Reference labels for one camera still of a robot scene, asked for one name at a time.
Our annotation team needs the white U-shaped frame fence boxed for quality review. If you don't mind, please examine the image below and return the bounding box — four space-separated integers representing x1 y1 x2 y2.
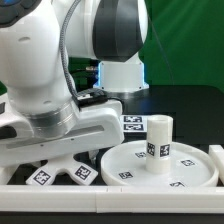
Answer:
0 143 224 215

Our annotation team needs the white marker sheet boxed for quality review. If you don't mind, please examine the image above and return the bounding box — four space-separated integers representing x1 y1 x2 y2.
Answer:
120 115 147 133

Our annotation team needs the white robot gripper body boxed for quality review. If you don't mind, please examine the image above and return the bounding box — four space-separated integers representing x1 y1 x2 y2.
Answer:
0 100 124 167

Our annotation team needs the white round table top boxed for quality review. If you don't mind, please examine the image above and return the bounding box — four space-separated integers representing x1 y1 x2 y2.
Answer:
101 140 219 188

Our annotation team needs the white cross-shaped table base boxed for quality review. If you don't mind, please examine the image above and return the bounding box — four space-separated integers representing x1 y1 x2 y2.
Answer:
26 154 98 186

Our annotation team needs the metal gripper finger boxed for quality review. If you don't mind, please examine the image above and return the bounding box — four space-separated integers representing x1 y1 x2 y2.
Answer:
88 150 99 164

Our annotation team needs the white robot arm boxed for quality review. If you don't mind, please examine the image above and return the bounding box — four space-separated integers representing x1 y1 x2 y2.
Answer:
0 0 148 167

